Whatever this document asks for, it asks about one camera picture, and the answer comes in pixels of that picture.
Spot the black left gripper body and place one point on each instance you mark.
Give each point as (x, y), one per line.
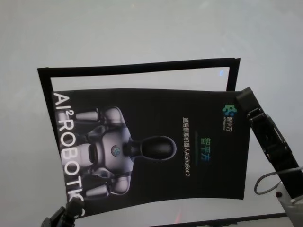
(49, 222)

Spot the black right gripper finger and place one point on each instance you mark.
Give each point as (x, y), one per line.
(260, 125)

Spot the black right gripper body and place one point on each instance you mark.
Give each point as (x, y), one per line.
(290, 175)

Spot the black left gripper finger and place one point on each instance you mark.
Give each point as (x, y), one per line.
(74, 206)

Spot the black AI robotics poster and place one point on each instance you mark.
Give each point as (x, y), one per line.
(154, 113)

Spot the long black tape strip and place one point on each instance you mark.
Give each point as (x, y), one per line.
(142, 67)

